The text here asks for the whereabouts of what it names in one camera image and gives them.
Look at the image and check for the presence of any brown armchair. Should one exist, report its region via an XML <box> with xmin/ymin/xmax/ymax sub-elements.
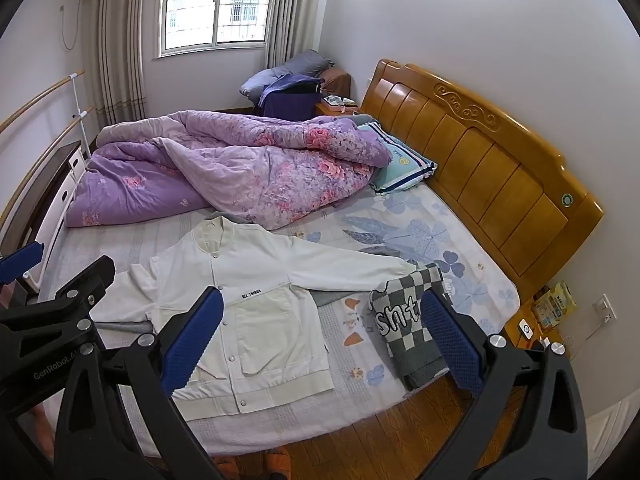
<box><xmin>320</xmin><ymin>66</ymin><xmax>353</xmax><ymax>98</ymax></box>

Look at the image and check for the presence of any brown slipper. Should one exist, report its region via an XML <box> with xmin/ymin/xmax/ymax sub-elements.
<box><xmin>262</xmin><ymin>452</ymin><xmax>292</xmax><ymax>480</ymax></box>
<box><xmin>215</xmin><ymin>459</ymin><xmax>257</xmax><ymax>480</ymax></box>

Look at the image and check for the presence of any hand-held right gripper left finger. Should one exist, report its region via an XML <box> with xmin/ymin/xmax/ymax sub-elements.
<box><xmin>54</xmin><ymin>286</ymin><xmax>224</xmax><ymax>480</ymax></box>

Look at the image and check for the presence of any air conditioner cable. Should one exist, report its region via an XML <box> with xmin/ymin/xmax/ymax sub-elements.
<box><xmin>59</xmin><ymin>0</ymin><xmax>85</xmax><ymax>52</ymax></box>

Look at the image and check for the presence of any white wall socket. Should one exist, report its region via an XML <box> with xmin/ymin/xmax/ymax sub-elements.
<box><xmin>594</xmin><ymin>294</ymin><xmax>617</xmax><ymax>325</ymax></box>

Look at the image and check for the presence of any wooden headboard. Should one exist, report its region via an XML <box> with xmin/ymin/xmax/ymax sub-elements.
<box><xmin>360</xmin><ymin>59</ymin><xmax>605</xmax><ymax>301</ymax></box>

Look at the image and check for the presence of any purple floral quilt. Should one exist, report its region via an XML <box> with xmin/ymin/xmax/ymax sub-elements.
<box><xmin>65</xmin><ymin>109</ymin><xmax>393</xmax><ymax>231</ymax></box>

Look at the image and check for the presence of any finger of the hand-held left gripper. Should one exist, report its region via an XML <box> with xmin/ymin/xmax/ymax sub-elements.
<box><xmin>0</xmin><ymin>255</ymin><xmax>117</xmax><ymax>333</ymax></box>
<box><xmin>0</xmin><ymin>241</ymin><xmax>45</xmax><ymax>286</ymax></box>

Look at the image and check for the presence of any teal striped pillow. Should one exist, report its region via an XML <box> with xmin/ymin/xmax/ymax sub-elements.
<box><xmin>357</xmin><ymin>120</ymin><xmax>438</xmax><ymax>195</ymax></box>

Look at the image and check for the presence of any dark flat panel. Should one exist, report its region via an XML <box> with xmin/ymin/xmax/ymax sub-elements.
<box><xmin>0</xmin><ymin>141</ymin><xmax>83</xmax><ymax>261</ymax></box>

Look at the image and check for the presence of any dark grey pillow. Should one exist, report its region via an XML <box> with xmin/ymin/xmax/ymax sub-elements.
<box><xmin>277</xmin><ymin>50</ymin><xmax>335</xmax><ymax>80</ymax></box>

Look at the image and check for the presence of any light blue pillow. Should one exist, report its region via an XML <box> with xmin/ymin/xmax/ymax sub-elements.
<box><xmin>240</xmin><ymin>67</ymin><xmax>288</xmax><ymax>97</ymax></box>

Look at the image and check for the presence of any striped grey curtain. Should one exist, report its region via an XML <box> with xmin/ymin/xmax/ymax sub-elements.
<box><xmin>264</xmin><ymin>0</ymin><xmax>328</xmax><ymax>68</ymax></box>
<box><xmin>90</xmin><ymin>0</ymin><xmax>151</xmax><ymax>128</ymax></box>

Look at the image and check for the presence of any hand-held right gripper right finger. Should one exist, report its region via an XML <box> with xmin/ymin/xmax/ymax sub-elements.
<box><xmin>415</xmin><ymin>291</ymin><xmax>589</xmax><ymax>480</ymax></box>

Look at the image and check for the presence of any barred window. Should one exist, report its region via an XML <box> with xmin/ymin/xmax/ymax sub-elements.
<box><xmin>159</xmin><ymin>0</ymin><xmax>273</xmax><ymax>58</ymax></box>

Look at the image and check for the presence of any wooden nightstand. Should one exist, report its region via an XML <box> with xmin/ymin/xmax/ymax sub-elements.
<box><xmin>315</xmin><ymin>95</ymin><xmax>362</xmax><ymax>120</ymax></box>

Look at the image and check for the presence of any grey white checkered sweater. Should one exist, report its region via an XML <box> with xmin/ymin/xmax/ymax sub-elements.
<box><xmin>369</xmin><ymin>262</ymin><xmax>458</xmax><ymax>392</ymax></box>

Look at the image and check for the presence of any purple cloth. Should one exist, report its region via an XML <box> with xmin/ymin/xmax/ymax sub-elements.
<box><xmin>257</xmin><ymin>74</ymin><xmax>323</xmax><ymax>122</ymax></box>

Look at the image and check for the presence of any yellow packet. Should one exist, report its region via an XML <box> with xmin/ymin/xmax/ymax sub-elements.
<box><xmin>531</xmin><ymin>280</ymin><xmax>577</xmax><ymax>331</ymax></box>

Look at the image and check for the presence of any bed with floral sheet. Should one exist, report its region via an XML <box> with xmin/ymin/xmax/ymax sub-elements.
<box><xmin>37</xmin><ymin>180</ymin><xmax>521</xmax><ymax>456</ymax></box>

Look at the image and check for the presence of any small wooden bedside table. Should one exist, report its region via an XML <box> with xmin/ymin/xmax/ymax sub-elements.
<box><xmin>502</xmin><ymin>300</ymin><xmax>571</xmax><ymax>357</ymax></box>

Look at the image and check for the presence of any wooden ballet barre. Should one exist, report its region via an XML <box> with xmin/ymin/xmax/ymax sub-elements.
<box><xmin>0</xmin><ymin>71</ymin><xmax>97</xmax><ymax>233</ymax></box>

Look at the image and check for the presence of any white button jacket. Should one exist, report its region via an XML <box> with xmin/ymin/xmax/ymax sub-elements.
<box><xmin>90</xmin><ymin>217</ymin><xmax>418</xmax><ymax>422</ymax></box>

